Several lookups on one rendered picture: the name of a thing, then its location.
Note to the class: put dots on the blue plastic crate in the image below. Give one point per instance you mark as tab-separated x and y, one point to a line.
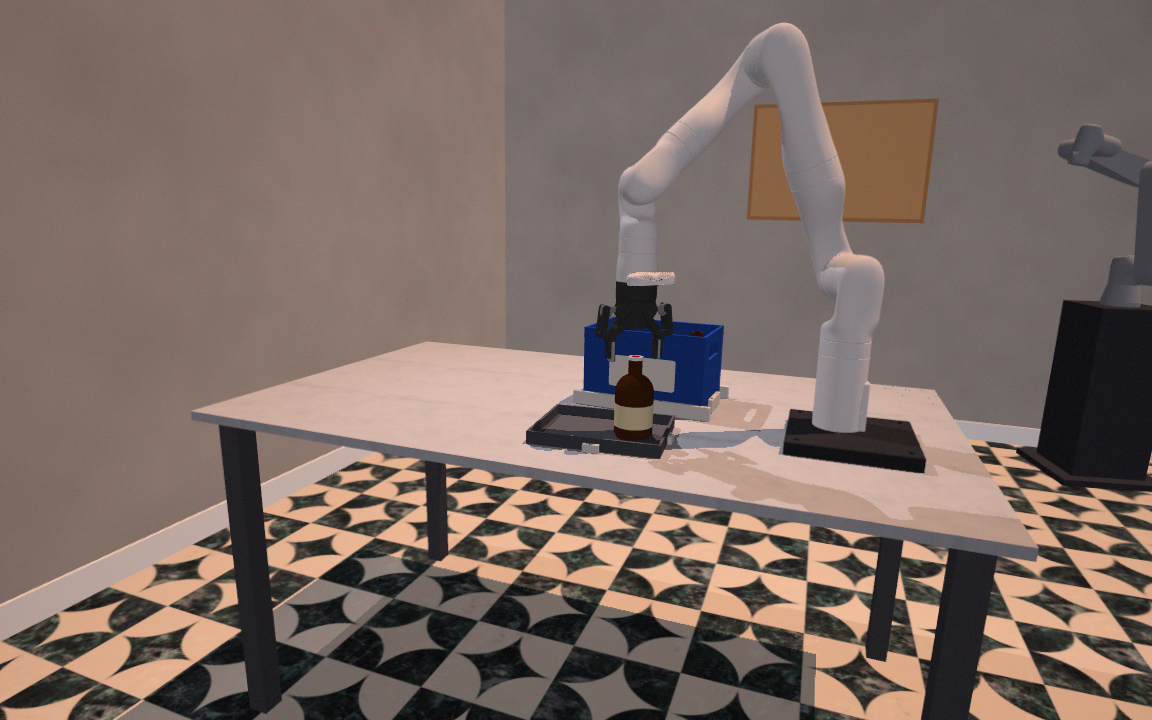
684	373

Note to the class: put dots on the brown bottle with white and red cap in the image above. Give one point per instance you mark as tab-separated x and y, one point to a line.
634	401

